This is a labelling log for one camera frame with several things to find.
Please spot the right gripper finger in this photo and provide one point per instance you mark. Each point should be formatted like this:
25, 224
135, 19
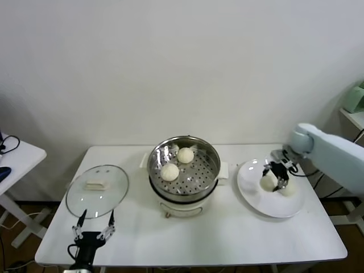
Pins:
282, 183
266, 169

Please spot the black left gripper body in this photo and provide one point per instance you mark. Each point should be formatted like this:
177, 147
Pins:
89, 241

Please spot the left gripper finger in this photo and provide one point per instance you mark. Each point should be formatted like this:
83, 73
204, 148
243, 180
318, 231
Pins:
76, 233
111, 227

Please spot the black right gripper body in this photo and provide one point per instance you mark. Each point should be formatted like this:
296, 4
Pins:
280, 170

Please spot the white steamed baozi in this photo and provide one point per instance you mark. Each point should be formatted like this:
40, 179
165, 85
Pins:
169, 172
267, 184
185, 156
289, 191

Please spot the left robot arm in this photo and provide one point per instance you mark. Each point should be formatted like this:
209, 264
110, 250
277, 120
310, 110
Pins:
84, 268

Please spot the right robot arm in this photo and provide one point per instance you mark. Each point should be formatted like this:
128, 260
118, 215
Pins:
332, 159

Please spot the perforated steel steamer basket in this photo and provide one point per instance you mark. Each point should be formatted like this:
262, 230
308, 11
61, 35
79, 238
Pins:
204, 165

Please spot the white round plate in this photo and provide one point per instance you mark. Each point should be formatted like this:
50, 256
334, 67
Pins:
256, 204

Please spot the glass pot lid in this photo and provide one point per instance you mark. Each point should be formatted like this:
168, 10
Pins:
96, 196

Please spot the white electric cooking pot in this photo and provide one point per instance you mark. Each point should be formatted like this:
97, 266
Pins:
182, 209

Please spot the white side table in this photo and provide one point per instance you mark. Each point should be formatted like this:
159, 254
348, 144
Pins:
25, 159

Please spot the dark blue mouse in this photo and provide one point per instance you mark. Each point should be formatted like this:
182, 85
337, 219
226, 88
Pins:
5, 171

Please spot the pale green appliance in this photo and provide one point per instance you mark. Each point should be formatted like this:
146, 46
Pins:
354, 98

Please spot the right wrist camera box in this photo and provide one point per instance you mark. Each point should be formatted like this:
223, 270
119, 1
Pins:
280, 156

